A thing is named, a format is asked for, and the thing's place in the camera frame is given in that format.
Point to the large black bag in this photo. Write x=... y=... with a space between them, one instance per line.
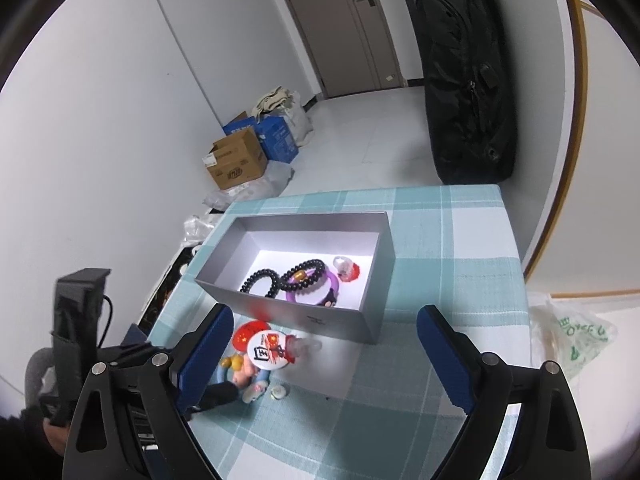
x=469 y=97

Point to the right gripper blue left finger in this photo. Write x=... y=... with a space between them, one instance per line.
x=195 y=358

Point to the purple bangle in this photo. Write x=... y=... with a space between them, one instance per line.
x=312 y=286

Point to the grey-brown door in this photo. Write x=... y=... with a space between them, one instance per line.
x=349 y=45

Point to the left hand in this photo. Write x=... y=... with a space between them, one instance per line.
x=56 y=436

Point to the red flag round badge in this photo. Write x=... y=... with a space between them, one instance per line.
x=244 y=333

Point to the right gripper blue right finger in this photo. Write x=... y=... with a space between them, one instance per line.
x=453 y=356

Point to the grey rectangular jewelry box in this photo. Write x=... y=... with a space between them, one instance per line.
x=247 y=266

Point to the blue cardboard box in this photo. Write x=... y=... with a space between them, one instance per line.
x=272 y=133

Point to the beige tote bag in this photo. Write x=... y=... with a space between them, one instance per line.
x=287 y=104

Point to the light blue ring toy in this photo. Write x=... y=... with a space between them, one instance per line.
x=236 y=379

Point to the grey plastic mailer bag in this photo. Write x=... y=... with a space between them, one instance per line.
x=271 y=184

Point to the white green plastic bag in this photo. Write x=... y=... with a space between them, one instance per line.
x=571 y=336

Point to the white round badge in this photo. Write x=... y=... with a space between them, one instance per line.
x=267 y=350

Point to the brown cardboard box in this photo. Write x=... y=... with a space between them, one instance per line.
x=236 y=159

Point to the small white round charm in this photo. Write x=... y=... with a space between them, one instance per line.
x=279 y=392

